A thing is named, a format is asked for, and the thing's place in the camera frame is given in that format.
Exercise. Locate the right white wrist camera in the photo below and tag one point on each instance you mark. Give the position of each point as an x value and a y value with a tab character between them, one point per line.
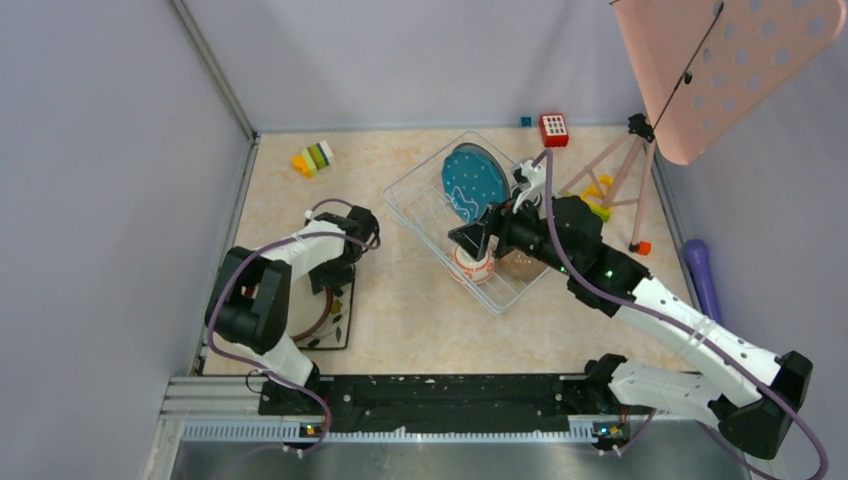
531	180

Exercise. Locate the white wire dish rack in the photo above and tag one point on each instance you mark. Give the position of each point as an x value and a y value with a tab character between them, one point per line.
418	201

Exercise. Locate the square leaf patterned plate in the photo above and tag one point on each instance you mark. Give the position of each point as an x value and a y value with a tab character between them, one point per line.
333	332

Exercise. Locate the purple handle tool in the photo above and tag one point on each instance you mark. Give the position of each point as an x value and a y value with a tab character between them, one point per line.
697	260

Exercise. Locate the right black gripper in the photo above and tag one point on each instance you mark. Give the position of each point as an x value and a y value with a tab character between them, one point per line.
473	236

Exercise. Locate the teal polka dot plate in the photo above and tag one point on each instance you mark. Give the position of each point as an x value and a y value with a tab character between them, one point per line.
470	184

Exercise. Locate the white plate with characters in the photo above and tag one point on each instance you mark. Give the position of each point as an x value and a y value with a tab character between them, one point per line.
495	164

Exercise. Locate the green toy block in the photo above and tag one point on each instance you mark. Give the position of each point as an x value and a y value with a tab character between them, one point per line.
603	213

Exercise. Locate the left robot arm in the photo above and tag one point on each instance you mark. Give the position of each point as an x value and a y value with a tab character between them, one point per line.
250	301

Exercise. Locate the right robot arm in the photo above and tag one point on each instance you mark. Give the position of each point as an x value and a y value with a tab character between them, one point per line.
749	394

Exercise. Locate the colourful block stack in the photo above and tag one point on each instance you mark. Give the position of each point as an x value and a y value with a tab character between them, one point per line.
313	159

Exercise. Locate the red rimmed round plate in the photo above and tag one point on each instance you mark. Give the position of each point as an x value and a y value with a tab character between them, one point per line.
307	309

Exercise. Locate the brown flower glazed bowl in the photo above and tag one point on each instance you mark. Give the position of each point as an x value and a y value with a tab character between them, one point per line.
521	267

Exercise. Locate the pink perforated music stand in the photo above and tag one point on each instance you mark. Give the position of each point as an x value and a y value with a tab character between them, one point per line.
758	147

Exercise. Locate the yellow toy frame block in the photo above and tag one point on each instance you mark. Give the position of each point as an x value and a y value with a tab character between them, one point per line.
596	192

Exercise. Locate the orange patterned white bowl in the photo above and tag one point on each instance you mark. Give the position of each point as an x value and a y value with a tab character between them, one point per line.
465	266

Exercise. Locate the red white toy block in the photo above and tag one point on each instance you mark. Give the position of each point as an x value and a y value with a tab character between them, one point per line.
554	131

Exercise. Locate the orange wooden toy block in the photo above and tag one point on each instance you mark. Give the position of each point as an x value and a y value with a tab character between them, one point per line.
643	248

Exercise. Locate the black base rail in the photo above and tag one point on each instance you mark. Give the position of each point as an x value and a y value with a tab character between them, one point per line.
462	403

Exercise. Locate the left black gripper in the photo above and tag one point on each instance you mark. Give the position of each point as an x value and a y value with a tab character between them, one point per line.
319	278

